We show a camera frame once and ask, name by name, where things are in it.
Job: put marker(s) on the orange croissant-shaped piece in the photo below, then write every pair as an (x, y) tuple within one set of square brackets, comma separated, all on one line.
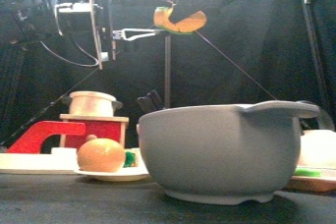
[(193, 23)]

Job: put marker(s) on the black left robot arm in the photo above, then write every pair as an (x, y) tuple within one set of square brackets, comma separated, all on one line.
[(25, 11)]

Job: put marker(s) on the black angled bars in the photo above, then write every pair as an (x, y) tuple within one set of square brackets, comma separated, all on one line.
[(151, 101)]

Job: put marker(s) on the cream cylindrical toy pot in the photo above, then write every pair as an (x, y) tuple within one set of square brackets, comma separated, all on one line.
[(92, 103)]

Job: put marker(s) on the dark diagonal brace rod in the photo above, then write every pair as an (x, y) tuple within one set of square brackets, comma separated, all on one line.
[(48, 106)]

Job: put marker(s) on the orange fruit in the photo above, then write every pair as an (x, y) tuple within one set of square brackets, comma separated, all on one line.
[(100, 156)]

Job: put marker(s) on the red wooden toy appliance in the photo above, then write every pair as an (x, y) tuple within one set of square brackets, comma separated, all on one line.
[(43, 130)]

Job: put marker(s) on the white rounded toy pot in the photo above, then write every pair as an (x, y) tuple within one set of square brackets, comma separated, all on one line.
[(319, 149)]

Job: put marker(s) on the small white plate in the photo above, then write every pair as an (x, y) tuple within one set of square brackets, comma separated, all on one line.
[(113, 175)]

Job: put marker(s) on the green toy leaf piece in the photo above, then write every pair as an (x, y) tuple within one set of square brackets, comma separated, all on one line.
[(307, 172)]

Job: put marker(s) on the white flat toy board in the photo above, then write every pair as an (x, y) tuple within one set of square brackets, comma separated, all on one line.
[(35, 164)]

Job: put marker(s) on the black frame post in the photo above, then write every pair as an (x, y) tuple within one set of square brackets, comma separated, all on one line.
[(107, 11)]

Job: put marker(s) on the thin metal frame pole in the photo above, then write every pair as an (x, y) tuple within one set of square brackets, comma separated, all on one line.
[(167, 70)]

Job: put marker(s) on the grey metal frame pole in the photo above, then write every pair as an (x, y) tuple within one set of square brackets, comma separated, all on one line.
[(93, 21)]

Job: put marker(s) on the dark slanted frame pole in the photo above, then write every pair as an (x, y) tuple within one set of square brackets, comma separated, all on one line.
[(309, 21)]

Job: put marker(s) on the white bracket box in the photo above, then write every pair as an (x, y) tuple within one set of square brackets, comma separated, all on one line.
[(73, 8)]

